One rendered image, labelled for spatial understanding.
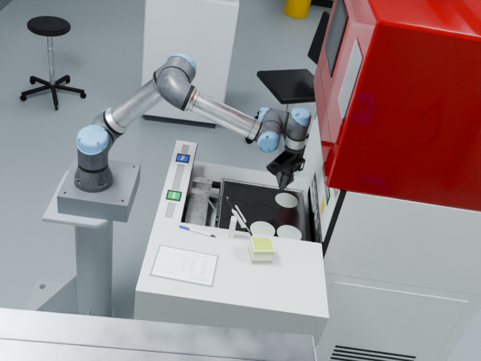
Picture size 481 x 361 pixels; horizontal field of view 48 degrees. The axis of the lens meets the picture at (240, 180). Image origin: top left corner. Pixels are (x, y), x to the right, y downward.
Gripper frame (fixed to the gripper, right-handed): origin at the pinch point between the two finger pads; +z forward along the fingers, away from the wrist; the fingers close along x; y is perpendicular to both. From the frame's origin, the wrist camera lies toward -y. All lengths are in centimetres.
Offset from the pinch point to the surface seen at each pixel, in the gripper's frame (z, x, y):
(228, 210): 9.4, 7.4, -19.6
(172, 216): 3.7, 10.8, -45.4
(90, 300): 72, 43, -63
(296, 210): 9.4, -7.2, 5.3
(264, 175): 17.3, 25.2, 18.3
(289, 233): 9.4, -15.5, -7.0
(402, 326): 42, -61, 25
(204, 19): 9, 176, 96
